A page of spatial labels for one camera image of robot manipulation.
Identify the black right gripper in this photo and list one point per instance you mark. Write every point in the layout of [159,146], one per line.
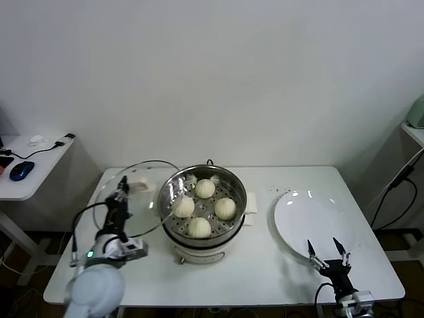
[338,276]

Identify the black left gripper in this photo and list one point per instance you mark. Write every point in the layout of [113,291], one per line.
[114,218]

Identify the round glass pot lid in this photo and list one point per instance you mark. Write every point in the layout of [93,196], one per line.
[142,215]

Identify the white steamed baozi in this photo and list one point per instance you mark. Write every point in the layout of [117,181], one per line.
[204,189]
[185,207]
[225,208]
[199,228]

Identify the stainless steel steamer basket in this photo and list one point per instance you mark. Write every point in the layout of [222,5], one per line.
[232,185]

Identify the white round plate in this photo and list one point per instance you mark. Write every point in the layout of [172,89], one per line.
[314,218]

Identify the white side desk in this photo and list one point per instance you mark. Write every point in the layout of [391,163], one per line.
[39,172]

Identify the crumpled white tissue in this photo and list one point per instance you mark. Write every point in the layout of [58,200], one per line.
[36,140]

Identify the blue computer mouse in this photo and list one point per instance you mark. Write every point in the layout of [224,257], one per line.
[21,170]

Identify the black keyboard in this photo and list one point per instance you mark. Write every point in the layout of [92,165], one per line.
[5,161]

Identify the pale green appliance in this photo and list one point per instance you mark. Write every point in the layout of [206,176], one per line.
[417,112]

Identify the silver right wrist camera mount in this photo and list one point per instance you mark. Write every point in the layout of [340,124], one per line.
[361,301]

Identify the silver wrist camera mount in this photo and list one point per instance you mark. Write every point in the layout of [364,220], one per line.
[361,301]
[136,248]

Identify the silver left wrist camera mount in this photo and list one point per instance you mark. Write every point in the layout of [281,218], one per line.
[136,248]

